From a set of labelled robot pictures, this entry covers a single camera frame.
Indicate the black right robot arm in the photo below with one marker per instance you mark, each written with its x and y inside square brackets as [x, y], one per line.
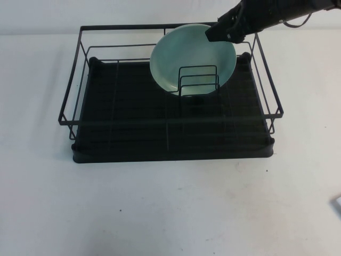
[279, 10]

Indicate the light green round plate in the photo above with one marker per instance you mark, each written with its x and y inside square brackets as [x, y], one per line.
[186, 53]

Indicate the black plastic drip tray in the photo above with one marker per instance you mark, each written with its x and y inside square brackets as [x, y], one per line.
[133, 138]

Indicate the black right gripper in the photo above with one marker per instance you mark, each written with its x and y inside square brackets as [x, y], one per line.
[241, 24]

